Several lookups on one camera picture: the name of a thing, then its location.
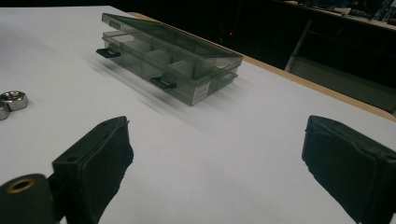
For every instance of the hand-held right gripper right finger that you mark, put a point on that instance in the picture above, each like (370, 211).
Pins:
(351, 165)

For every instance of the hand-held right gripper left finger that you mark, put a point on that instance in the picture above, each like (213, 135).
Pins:
(93, 161)

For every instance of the silver hex nut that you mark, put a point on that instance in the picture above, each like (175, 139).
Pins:
(3, 112)
(14, 101)

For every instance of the transparent grey compartment storage box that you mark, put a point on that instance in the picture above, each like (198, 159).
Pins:
(174, 40)

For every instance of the grey panel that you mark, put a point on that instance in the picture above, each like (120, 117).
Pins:
(342, 81)

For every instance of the white metal stand leg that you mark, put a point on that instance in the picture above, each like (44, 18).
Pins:
(299, 45)

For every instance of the cluttered background desk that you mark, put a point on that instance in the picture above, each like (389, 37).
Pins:
(358, 11)

